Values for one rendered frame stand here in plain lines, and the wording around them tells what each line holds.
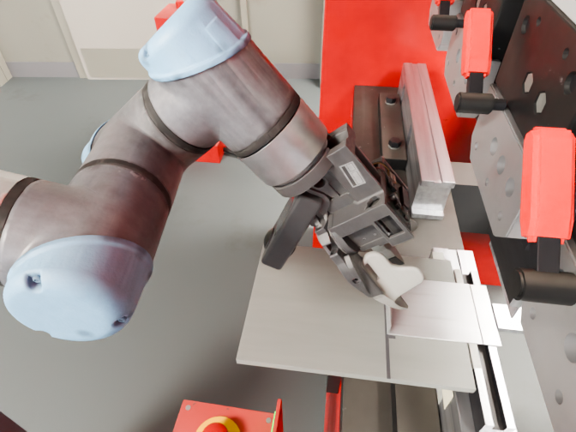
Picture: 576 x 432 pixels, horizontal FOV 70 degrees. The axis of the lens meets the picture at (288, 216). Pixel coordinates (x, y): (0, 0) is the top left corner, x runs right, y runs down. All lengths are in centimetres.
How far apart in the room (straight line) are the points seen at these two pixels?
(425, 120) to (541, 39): 59
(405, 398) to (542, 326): 30
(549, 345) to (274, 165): 23
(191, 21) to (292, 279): 35
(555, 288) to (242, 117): 23
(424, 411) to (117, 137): 47
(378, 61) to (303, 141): 93
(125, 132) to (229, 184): 193
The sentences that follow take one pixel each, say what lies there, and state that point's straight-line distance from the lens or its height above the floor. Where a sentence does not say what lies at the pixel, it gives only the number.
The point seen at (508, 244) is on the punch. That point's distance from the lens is 46.
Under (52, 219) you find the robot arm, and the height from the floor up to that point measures 127.
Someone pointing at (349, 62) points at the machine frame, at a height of 94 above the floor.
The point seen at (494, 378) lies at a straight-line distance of 53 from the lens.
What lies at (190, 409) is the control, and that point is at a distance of 72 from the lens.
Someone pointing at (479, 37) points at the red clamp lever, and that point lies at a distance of 43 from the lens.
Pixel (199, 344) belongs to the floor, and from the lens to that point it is 167.
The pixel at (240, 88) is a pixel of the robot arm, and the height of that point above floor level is 130.
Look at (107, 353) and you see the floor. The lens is 176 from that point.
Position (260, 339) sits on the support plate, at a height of 100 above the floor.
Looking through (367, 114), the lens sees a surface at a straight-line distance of 113.
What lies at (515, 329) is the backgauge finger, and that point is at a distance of 57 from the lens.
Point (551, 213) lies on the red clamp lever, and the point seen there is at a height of 129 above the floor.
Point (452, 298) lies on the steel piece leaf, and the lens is 57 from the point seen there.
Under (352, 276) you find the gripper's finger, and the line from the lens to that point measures 41.
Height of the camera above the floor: 144
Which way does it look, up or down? 44 degrees down
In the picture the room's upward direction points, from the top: 1 degrees counter-clockwise
